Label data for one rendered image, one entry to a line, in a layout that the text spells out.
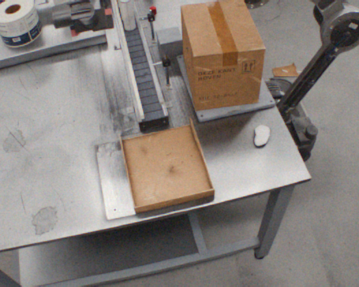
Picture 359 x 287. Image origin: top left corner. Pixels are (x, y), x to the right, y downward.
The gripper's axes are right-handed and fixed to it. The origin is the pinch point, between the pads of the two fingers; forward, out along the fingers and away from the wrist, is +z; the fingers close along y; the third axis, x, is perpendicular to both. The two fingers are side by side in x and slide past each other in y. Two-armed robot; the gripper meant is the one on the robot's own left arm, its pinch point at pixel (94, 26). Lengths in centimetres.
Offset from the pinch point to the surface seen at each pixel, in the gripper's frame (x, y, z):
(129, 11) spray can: -13.4, -12.3, 35.0
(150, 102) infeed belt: 27.9, -14.2, 15.5
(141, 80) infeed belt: 18.9, -12.5, 22.8
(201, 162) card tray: 52, -27, 2
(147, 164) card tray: 49, -9, 4
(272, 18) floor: -33, -124, 181
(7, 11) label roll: -28, 44, 43
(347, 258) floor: 122, -100, 54
